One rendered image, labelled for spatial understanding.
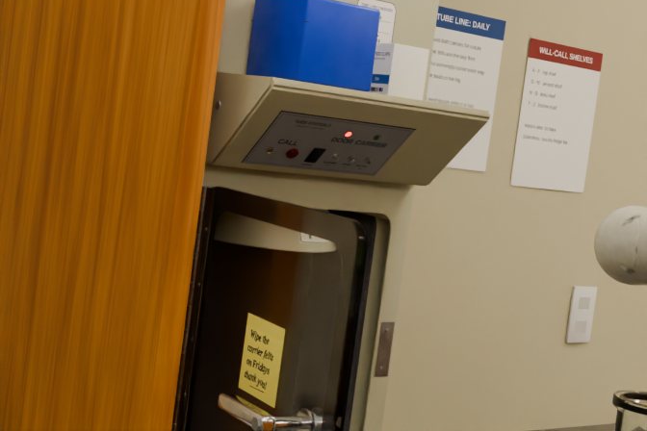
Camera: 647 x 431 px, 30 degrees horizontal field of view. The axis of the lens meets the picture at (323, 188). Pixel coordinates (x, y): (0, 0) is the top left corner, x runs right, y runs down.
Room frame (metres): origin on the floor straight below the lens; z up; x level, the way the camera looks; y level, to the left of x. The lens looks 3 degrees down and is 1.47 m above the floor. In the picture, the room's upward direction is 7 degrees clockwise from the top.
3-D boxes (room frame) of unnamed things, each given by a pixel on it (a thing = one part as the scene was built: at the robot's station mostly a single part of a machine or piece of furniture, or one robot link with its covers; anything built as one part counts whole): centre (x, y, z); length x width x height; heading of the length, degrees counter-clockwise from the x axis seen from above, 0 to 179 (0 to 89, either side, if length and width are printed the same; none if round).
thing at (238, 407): (1.09, 0.03, 1.20); 0.10 x 0.05 x 0.03; 32
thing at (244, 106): (1.36, -0.02, 1.46); 0.32 x 0.11 x 0.10; 129
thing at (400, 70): (1.40, -0.07, 1.54); 0.05 x 0.05 x 0.06; 33
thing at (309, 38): (1.32, 0.03, 1.56); 0.10 x 0.10 x 0.09; 39
